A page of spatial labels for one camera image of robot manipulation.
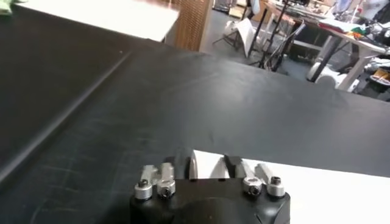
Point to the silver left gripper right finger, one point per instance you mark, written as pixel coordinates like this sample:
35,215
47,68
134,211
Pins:
253,182

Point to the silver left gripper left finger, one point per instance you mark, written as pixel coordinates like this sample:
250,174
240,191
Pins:
164,182

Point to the white printed t-shirt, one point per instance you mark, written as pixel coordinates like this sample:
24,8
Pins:
320,198

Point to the black table cover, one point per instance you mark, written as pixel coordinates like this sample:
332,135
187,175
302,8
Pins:
213,106

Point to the black tripod stand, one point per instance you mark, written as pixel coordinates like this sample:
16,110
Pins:
274,39

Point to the white foam board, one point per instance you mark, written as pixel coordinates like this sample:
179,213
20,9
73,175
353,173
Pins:
245,33

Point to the white standing desk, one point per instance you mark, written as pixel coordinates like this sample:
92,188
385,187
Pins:
362,45

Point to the white side table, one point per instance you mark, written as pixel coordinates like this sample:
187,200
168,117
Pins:
106,16

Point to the folded cloth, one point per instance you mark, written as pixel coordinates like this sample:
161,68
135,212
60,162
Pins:
338,25

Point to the colourful cloth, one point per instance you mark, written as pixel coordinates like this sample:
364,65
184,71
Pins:
358,32

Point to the light green garment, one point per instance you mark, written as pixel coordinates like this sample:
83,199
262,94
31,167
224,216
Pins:
6,6

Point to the wooden post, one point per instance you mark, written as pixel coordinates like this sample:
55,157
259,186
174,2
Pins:
206,24

